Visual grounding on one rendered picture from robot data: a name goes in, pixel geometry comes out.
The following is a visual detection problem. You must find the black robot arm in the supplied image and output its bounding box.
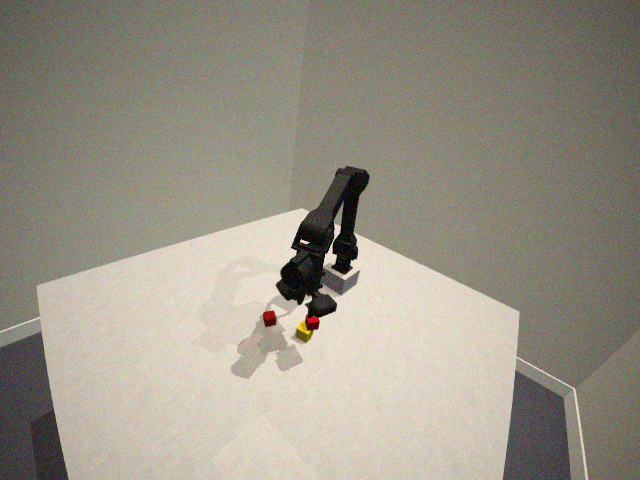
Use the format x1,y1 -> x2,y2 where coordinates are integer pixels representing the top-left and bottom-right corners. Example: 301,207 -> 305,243
275,166 -> 369,301

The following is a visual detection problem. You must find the yellow cube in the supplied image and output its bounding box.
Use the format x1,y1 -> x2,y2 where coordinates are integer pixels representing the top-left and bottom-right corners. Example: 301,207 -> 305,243
295,320 -> 314,343

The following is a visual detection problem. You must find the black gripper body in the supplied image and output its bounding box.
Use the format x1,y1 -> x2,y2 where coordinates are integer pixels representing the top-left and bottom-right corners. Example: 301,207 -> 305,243
303,269 -> 338,318

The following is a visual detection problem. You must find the red cube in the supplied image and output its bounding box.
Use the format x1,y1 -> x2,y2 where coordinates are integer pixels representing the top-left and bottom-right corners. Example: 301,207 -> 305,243
263,310 -> 277,327
305,314 -> 320,331

